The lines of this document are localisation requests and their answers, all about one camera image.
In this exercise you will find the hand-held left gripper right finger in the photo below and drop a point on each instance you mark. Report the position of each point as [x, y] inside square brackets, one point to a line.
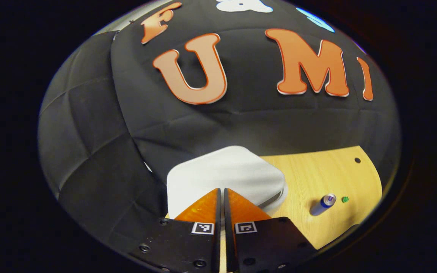
[229, 250]

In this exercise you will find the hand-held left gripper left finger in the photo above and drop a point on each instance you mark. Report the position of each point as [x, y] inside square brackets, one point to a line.
[217, 250]

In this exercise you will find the blue pop can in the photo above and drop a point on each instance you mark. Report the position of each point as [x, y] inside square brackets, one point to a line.
[321, 205]

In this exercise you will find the white desktop garbage bin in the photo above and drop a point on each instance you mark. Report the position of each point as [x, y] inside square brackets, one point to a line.
[222, 170]

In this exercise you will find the black backdrop cloth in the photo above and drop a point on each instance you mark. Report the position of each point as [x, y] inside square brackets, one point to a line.
[241, 125]

